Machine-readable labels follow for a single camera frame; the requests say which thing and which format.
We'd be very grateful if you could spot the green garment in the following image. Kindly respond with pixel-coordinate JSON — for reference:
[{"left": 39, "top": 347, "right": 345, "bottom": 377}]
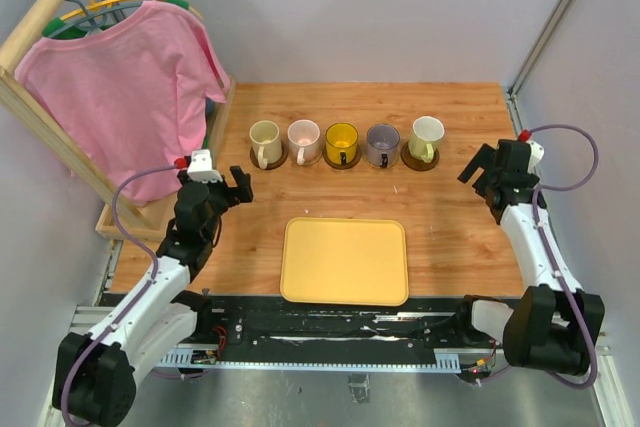
[{"left": 42, "top": 0, "right": 203, "bottom": 40}]

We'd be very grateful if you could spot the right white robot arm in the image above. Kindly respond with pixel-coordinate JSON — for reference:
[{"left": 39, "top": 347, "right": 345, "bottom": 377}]
[{"left": 452, "top": 139, "right": 605, "bottom": 376}]

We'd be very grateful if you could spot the yellow transparent mug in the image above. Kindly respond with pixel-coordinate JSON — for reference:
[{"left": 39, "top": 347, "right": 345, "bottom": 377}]
[{"left": 325, "top": 123, "right": 359, "bottom": 168}]

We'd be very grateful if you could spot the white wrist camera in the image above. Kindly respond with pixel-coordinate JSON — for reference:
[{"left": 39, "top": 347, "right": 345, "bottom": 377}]
[
  {"left": 187, "top": 149, "right": 223, "bottom": 183},
  {"left": 527, "top": 140, "right": 545, "bottom": 172}
]

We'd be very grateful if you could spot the pink t-shirt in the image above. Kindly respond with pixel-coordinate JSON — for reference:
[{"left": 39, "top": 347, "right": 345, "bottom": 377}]
[{"left": 14, "top": 1, "right": 230, "bottom": 185}]

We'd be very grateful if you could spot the woven rattan coaster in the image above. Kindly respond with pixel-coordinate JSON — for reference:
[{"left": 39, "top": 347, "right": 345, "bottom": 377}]
[
  {"left": 363, "top": 145, "right": 400, "bottom": 170},
  {"left": 289, "top": 149, "right": 322, "bottom": 167}
]

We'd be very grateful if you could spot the grey clothes hanger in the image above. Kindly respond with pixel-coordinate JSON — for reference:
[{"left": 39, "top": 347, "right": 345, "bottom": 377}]
[{"left": 41, "top": 0, "right": 141, "bottom": 38}]

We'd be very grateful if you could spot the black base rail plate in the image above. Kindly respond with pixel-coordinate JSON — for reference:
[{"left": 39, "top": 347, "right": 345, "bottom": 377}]
[{"left": 94, "top": 291, "right": 516, "bottom": 368}]

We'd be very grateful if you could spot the purple mug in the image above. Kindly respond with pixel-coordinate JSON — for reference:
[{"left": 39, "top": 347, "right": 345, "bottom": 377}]
[{"left": 366, "top": 123, "right": 400, "bottom": 149}]

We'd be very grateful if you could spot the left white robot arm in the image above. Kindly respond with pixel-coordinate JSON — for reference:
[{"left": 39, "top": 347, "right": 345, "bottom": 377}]
[{"left": 52, "top": 158, "right": 254, "bottom": 426}]

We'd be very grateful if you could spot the yellow plastic tray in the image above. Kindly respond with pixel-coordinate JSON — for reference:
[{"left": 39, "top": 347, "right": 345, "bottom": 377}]
[{"left": 280, "top": 217, "right": 409, "bottom": 307}]

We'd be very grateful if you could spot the aluminium frame post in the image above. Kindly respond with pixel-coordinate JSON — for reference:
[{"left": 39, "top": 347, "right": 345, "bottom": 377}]
[{"left": 509, "top": 0, "right": 609, "bottom": 98}]

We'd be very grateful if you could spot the cream mug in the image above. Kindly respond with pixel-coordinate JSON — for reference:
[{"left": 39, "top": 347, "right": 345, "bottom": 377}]
[{"left": 249, "top": 120, "right": 282, "bottom": 170}]

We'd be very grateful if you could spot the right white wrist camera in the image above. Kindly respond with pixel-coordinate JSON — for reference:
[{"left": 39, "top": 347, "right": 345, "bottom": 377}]
[{"left": 527, "top": 140, "right": 545, "bottom": 172}]

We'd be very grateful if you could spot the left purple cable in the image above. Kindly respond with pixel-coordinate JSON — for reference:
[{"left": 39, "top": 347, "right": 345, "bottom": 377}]
[{"left": 59, "top": 156, "right": 191, "bottom": 427}]

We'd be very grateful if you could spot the white green mug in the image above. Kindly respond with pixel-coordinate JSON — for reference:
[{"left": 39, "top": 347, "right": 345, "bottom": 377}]
[{"left": 408, "top": 116, "right": 445, "bottom": 163}]

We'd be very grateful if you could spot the pink mug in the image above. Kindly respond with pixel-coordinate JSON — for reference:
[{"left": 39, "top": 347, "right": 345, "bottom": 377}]
[{"left": 287, "top": 119, "right": 321, "bottom": 152}]

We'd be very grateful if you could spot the brown wooden coaster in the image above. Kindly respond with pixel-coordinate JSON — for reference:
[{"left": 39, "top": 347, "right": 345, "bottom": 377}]
[
  {"left": 322, "top": 146, "right": 362, "bottom": 170},
  {"left": 249, "top": 144, "right": 288, "bottom": 171},
  {"left": 401, "top": 142, "right": 440, "bottom": 172}
]

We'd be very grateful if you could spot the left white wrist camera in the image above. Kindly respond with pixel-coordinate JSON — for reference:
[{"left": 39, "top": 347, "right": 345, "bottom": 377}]
[{"left": 187, "top": 149, "right": 223, "bottom": 183}]

